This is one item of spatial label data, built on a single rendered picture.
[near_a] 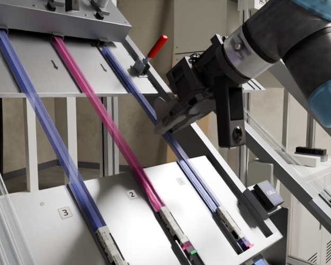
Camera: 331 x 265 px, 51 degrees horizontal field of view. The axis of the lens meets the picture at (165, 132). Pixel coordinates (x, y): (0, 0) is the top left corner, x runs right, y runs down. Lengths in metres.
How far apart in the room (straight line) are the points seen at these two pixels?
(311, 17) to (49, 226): 0.41
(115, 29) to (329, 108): 0.51
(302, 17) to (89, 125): 4.18
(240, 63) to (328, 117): 0.14
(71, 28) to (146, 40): 3.45
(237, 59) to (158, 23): 3.65
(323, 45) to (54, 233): 0.40
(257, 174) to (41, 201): 0.54
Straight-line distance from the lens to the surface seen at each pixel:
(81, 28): 0.77
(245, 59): 0.52
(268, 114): 3.79
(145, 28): 4.21
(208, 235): 0.57
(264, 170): 0.85
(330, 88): 0.46
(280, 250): 0.74
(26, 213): 0.46
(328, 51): 0.47
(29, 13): 0.71
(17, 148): 4.40
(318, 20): 0.49
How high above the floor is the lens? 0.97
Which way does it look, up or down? 7 degrees down
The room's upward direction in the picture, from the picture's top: straight up
